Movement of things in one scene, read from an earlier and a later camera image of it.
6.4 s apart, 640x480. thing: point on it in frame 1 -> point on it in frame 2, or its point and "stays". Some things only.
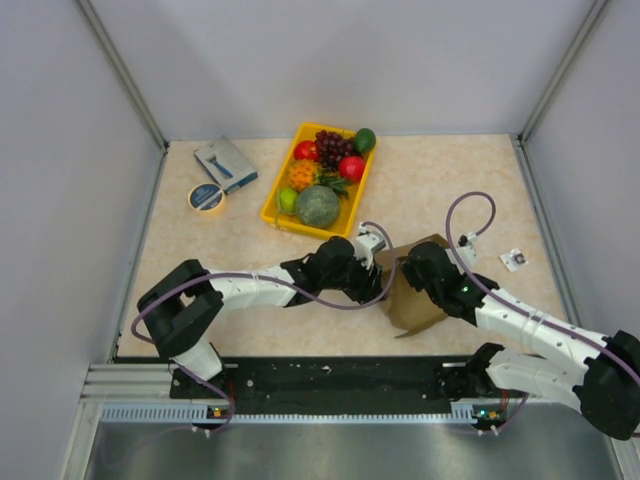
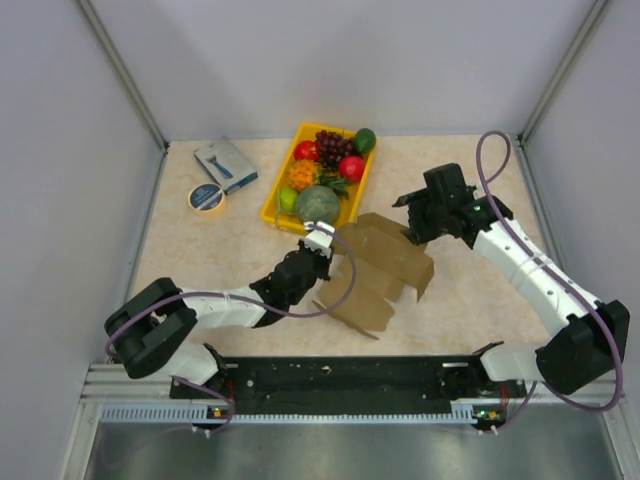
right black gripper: x=410 y=272 -> x=417 y=232
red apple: x=352 y=168 stays
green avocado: x=365 y=139 stays
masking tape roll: x=208 y=199 stays
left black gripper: x=369 y=286 -> x=324 y=261
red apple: x=306 y=150 stays
